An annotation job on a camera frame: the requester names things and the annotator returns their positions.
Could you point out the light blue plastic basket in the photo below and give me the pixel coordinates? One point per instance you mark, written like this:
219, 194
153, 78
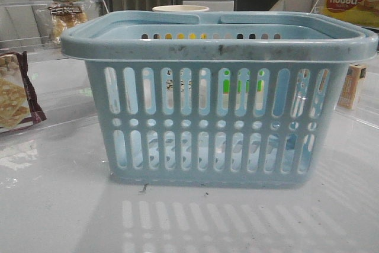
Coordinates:
157, 83

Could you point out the green snack package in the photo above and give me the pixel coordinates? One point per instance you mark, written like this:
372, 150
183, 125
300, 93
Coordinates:
240, 85

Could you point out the white paper cup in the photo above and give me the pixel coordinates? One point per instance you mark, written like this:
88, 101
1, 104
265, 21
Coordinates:
180, 8

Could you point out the small beige snack box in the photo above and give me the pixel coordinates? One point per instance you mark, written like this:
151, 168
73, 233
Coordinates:
352, 86

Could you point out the brown cracker snack packet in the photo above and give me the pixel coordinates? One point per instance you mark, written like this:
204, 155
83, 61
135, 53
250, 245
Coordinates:
19, 106

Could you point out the clear acrylic shelf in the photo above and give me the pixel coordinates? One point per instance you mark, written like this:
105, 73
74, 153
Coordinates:
26, 26

